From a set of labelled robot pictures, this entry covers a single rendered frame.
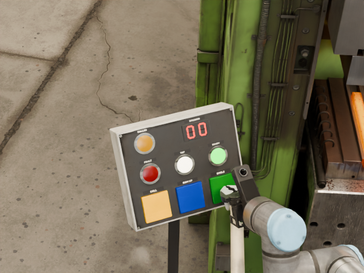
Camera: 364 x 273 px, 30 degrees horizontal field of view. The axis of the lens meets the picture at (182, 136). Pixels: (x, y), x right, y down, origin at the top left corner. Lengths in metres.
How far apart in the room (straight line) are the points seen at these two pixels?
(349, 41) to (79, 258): 1.69
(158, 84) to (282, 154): 1.81
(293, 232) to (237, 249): 0.68
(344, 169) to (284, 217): 0.57
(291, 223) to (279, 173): 0.73
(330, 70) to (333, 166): 0.48
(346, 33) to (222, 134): 0.43
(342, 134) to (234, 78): 0.39
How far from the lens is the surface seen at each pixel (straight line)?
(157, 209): 1.86
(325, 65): 2.45
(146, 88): 3.92
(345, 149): 2.13
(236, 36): 1.95
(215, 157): 1.89
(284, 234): 1.58
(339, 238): 2.25
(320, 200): 2.11
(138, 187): 1.83
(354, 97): 2.31
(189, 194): 1.88
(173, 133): 1.83
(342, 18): 1.78
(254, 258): 2.63
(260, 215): 1.63
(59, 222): 3.20
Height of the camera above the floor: 2.37
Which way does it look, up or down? 41 degrees down
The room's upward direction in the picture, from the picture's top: 2 degrees clockwise
